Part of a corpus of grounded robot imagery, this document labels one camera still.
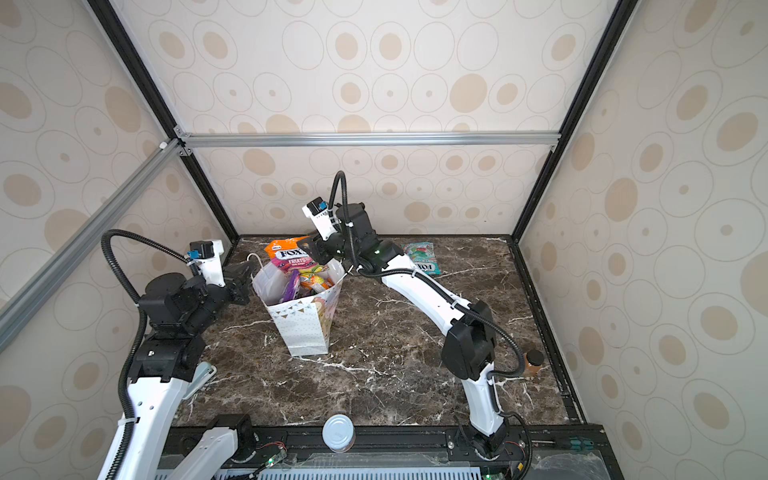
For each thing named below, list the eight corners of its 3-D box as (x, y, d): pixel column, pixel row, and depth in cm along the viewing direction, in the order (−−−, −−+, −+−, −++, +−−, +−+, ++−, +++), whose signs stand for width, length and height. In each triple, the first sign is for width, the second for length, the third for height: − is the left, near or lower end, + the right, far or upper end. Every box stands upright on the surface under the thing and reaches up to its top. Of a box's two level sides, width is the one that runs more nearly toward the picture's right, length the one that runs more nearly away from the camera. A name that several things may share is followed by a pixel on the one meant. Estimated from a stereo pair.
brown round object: (514, 375, 87) (527, 361, 79) (515, 363, 90) (528, 347, 81) (528, 381, 86) (544, 366, 78) (529, 368, 89) (544, 352, 80)
